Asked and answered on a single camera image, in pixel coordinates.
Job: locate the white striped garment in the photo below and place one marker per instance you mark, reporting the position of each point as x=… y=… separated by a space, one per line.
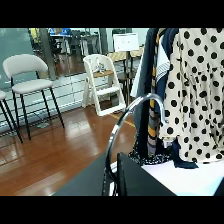
x=162 y=63

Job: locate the white sign on stand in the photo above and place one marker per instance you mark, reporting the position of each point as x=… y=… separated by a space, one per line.
x=126 y=41

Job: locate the black white-dotted garment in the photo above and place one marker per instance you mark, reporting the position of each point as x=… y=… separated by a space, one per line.
x=146 y=160

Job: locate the cream black-dotted garment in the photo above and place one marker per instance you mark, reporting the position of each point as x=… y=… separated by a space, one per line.
x=196 y=83

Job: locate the yellow grey striped garment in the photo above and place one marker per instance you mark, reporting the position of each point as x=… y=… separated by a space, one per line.
x=152 y=130

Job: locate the white high chair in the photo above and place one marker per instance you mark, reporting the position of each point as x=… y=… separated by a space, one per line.
x=106 y=90

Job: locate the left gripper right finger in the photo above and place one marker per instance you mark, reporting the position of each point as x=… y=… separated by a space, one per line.
x=136 y=180

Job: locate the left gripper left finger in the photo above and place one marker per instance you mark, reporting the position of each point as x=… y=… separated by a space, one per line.
x=90 y=181

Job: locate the white chair with black legs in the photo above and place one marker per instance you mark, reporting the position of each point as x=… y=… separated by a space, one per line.
x=25 y=63
x=1 y=95

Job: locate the blue garment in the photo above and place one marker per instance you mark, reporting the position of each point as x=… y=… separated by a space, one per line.
x=171 y=36

